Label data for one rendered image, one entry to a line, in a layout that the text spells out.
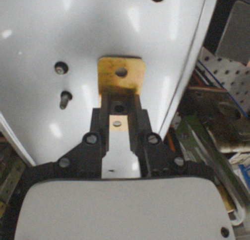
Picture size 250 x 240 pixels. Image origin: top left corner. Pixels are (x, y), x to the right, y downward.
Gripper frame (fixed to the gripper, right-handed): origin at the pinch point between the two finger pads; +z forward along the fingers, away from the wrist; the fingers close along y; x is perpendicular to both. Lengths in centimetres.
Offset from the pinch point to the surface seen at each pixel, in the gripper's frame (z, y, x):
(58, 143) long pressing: 3.3, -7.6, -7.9
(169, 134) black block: 12.2, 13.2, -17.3
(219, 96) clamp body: 8.6, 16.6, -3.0
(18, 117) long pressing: 3.3, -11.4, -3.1
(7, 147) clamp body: 6.4, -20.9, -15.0
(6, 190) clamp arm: -1.4, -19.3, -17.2
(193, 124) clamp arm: 3.3, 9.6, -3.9
